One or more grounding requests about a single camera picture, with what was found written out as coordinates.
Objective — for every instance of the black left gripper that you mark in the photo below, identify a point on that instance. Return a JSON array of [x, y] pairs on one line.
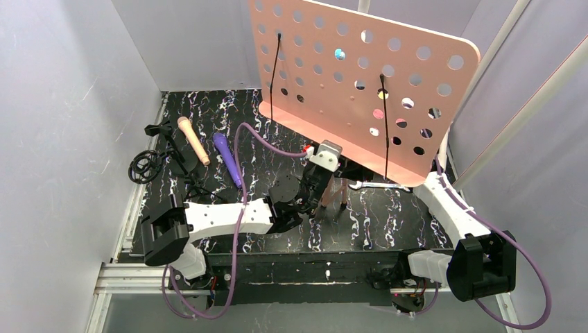
[[319, 179]]

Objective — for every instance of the pink tripod music stand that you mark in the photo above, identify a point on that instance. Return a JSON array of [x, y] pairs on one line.
[[384, 91]]

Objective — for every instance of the purple microphone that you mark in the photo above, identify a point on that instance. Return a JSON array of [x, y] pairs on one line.
[[221, 144]]

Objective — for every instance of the black round-base mic stand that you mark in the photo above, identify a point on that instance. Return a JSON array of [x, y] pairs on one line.
[[167, 142]]

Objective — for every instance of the pink microphone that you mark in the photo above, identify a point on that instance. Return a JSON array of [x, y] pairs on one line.
[[185, 125]]

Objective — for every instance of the black tripod mic stand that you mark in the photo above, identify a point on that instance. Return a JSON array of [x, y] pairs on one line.
[[148, 164]]

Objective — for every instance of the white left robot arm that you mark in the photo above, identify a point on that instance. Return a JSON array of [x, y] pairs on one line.
[[168, 232]]

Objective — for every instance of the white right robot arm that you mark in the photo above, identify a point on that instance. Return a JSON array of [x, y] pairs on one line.
[[483, 262]]

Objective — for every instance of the silver open-end wrench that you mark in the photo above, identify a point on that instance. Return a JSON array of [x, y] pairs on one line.
[[377, 185]]

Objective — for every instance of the white PVC pipe frame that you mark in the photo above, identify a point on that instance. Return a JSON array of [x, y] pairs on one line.
[[363, 7]]

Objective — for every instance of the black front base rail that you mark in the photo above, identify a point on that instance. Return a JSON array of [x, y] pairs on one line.
[[296, 278]]

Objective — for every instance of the white wall pipe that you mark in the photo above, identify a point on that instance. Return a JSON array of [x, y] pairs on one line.
[[504, 31]]

